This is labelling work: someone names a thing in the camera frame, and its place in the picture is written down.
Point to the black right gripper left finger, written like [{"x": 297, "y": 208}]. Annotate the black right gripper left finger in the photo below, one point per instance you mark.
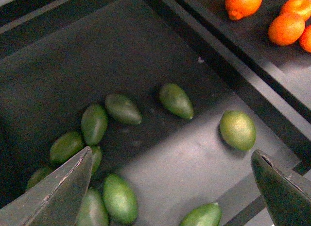
[{"x": 54, "y": 201}]

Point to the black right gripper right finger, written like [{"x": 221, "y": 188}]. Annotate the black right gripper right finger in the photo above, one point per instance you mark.
[{"x": 287, "y": 194}]

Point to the light green round avocado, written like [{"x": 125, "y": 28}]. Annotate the light green round avocado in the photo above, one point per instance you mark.
[{"x": 238, "y": 130}]

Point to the orange fruit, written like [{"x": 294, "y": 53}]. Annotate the orange fruit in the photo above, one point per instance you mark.
[
  {"x": 239, "y": 9},
  {"x": 300, "y": 7},
  {"x": 286, "y": 29}
]

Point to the black shelf divider rail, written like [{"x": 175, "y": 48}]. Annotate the black shelf divider rail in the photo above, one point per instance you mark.
[{"x": 207, "y": 38}]

